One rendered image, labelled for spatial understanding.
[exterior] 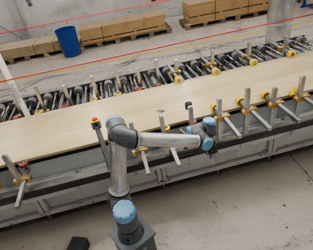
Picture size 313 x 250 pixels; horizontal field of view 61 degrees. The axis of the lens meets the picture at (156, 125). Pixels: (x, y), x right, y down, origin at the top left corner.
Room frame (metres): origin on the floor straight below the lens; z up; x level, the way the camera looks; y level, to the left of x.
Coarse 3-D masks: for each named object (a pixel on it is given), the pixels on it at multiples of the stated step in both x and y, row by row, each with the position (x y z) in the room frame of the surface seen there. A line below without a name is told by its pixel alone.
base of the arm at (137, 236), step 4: (140, 224) 1.15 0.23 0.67; (140, 228) 1.13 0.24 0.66; (120, 232) 1.11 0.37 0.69; (132, 232) 1.08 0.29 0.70; (136, 232) 1.09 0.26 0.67; (140, 232) 1.11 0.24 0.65; (120, 236) 1.10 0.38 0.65; (124, 236) 1.08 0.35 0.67; (128, 236) 1.08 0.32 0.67; (132, 236) 1.08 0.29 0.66; (136, 236) 1.08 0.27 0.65; (140, 236) 1.09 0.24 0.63; (120, 240) 1.09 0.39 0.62; (124, 240) 1.07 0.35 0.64; (128, 240) 1.08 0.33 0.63; (132, 240) 1.06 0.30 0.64; (136, 240) 1.07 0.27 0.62; (128, 244) 1.06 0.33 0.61; (132, 244) 1.06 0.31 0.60
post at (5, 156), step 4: (4, 156) 1.65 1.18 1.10; (8, 156) 1.68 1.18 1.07; (4, 160) 1.65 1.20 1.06; (8, 160) 1.65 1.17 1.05; (8, 164) 1.65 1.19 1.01; (12, 164) 1.67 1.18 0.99; (8, 168) 1.65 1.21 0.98; (12, 168) 1.65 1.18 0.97; (12, 172) 1.65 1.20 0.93; (16, 172) 1.66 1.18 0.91; (16, 176) 1.65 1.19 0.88; (20, 176) 1.68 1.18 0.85; (16, 180) 1.65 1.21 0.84
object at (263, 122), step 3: (240, 102) 2.05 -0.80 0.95; (243, 102) 2.02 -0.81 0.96; (243, 105) 2.00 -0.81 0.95; (252, 111) 1.86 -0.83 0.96; (252, 114) 1.84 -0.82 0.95; (255, 114) 1.81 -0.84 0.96; (255, 117) 1.79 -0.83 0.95; (258, 117) 1.76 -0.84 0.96; (258, 120) 1.74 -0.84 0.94; (261, 120) 1.71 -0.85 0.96; (264, 120) 1.71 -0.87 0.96; (261, 123) 1.69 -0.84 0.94; (264, 123) 1.67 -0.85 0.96; (267, 123) 1.66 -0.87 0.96; (264, 126) 1.65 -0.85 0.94; (267, 126) 1.62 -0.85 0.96; (270, 126) 1.61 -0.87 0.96; (267, 129) 1.61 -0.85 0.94; (270, 129) 1.60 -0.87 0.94
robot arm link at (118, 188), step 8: (112, 120) 1.35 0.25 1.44; (120, 120) 1.34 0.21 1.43; (112, 144) 1.30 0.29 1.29; (112, 152) 1.30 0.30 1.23; (120, 152) 1.29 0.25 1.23; (112, 160) 1.30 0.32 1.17; (120, 160) 1.29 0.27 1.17; (112, 168) 1.30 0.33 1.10; (120, 168) 1.29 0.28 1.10; (112, 176) 1.30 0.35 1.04; (120, 176) 1.28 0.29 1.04; (112, 184) 1.30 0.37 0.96; (120, 184) 1.28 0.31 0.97; (112, 192) 1.28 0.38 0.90; (120, 192) 1.27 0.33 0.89; (128, 192) 1.29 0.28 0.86; (112, 200) 1.26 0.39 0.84
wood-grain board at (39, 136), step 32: (288, 64) 2.72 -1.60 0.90; (128, 96) 2.64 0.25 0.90; (160, 96) 2.51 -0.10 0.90; (192, 96) 2.39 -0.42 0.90; (224, 96) 2.28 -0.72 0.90; (256, 96) 2.18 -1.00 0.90; (288, 96) 2.11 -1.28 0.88; (0, 128) 2.42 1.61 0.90; (32, 128) 2.31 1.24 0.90; (64, 128) 2.21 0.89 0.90; (0, 160) 1.87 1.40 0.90
